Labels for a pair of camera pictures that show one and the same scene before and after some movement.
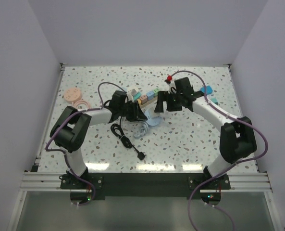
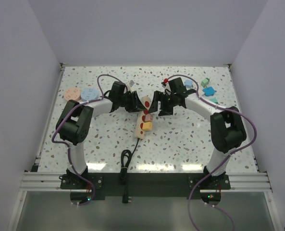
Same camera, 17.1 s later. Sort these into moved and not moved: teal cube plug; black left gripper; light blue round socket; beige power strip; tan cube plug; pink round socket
Moved: beige power strip; tan cube plug; light blue round socket; black left gripper
Not moved: teal cube plug; pink round socket
